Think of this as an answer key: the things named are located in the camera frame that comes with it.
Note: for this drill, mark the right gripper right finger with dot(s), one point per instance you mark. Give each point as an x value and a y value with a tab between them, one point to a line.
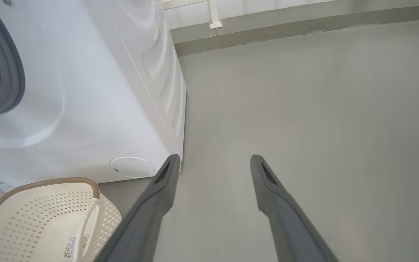
289	225

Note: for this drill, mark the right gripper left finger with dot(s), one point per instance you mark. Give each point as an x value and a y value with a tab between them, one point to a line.
144	222

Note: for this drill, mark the basket product label sticker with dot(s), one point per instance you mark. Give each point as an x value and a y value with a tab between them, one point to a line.
71	248

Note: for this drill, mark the cream perforated laundry basket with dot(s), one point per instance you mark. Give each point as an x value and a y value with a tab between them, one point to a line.
31	214

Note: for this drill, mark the white front-load washing machine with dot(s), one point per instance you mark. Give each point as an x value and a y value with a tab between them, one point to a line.
96	91

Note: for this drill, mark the grey rubber door gasket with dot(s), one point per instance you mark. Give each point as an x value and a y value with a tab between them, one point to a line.
15	72

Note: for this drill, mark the round white filter cover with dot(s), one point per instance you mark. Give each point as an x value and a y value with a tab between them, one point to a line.
132	167

